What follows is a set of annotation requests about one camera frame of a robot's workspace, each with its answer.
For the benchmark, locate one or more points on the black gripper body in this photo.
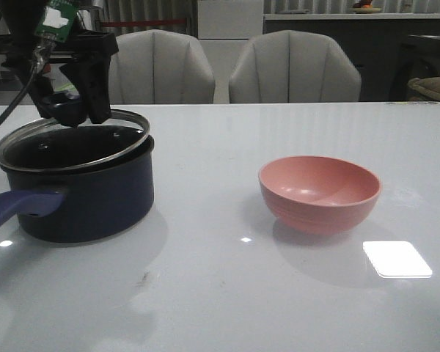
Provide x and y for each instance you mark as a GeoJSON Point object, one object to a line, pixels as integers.
{"type": "Point", "coordinates": [22, 48]}

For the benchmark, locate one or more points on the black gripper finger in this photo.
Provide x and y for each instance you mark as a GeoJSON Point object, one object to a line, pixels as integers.
{"type": "Point", "coordinates": [90, 77]}
{"type": "Point", "coordinates": [37, 87]}

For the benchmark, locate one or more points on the glass lid with blue knob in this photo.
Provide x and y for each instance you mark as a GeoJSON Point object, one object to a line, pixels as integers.
{"type": "Point", "coordinates": [45, 146]}

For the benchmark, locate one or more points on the pink plastic bowl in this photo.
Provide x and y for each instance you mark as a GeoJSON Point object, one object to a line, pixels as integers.
{"type": "Point", "coordinates": [318, 195]}

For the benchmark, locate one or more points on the green board on gripper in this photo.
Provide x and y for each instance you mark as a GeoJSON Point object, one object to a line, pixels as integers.
{"type": "Point", "coordinates": [57, 20]}

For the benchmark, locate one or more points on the red barrier belt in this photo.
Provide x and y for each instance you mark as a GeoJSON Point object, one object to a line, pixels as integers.
{"type": "Point", "coordinates": [166, 22]}

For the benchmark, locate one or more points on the left beige upholstered chair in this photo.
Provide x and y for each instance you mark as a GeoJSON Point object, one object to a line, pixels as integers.
{"type": "Point", "coordinates": [160, 67]}

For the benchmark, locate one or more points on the beige upholstered chair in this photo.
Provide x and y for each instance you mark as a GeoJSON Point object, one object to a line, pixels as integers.
{"type": "Point", "coordinates": [294, 67]}
{"type": "Point", "coordinates": [160, 67]}

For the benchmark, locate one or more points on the dark blue saucepan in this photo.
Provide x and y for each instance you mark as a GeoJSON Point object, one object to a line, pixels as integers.
{"type": "Point", "coordinates": [82, 206]}

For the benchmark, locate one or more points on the white cabinet in background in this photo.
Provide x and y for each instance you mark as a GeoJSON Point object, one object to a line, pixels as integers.
{"type": "Point", "coordinates": [229, 20]}

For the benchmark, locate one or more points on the right beige upholstered chair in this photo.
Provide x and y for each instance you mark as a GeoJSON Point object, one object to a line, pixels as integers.
{"type": "Point", "coordinates": [294, 67]}

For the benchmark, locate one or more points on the fruit plate on counter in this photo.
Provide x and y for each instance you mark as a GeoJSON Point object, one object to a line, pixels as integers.
{"type": "Point", "coordinates": [365, 7]}

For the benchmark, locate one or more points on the dark counter with white top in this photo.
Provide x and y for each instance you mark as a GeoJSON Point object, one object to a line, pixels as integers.
{"type": "Point", "coordinates": [371, 41]}

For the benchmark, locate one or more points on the dark side table right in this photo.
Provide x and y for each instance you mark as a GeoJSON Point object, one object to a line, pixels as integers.
{"type": "Point", "coordinates": [419, 57]}

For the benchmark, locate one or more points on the beige cushion at right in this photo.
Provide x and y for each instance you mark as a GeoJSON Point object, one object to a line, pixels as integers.
{"type": "Point", "coordinates": [424, 89]}

